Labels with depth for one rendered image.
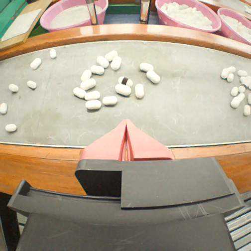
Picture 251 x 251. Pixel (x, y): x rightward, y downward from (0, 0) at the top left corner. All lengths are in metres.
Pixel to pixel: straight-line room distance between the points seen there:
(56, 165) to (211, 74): 0.44
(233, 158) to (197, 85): 0.19
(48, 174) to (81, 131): 0.11
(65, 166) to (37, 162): 0.07
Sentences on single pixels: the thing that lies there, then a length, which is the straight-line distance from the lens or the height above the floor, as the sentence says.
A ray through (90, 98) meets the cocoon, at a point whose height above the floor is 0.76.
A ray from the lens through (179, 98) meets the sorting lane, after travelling 0.29.
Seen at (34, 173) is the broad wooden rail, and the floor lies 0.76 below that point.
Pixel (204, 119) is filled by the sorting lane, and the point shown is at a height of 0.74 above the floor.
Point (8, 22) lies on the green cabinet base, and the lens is 0.72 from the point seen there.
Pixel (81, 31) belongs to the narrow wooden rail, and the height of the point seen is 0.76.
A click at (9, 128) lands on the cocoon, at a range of 0.36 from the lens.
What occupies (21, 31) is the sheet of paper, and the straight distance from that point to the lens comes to 0.58.
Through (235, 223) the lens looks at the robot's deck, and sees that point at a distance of 0.53.
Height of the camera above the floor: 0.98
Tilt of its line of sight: 76 degrees down
